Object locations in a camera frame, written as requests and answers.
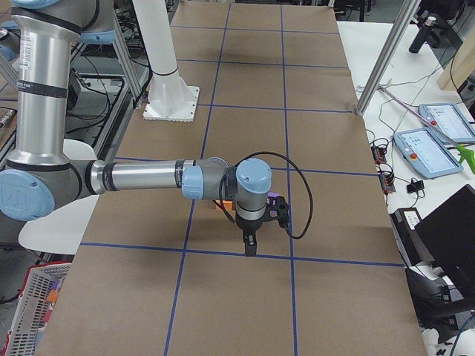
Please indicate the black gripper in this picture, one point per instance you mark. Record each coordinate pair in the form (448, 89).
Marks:
(249, 225)

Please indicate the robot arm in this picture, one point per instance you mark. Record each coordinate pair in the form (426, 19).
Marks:
(38, 178)

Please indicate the orange foam block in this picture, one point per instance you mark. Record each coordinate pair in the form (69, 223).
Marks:
(227, 205)

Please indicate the near teach pendant tablet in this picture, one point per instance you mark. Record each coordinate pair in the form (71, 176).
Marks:
(426, 154)

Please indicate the teach pendant tablet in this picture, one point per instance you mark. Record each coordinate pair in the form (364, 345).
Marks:
(426, 154)
(449, 120)

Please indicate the black laptop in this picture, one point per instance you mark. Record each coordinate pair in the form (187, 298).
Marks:
(448, 234)

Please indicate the far teach pendant tablet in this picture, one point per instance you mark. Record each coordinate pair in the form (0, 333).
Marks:
(449, 120)

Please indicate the white perforated basket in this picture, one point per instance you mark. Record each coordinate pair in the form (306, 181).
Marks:
(34, 307)

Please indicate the white camera mast base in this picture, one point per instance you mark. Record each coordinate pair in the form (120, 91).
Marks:
(169, 97)

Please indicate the grey aluminium frame post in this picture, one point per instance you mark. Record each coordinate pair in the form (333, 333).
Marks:
(395, 35)

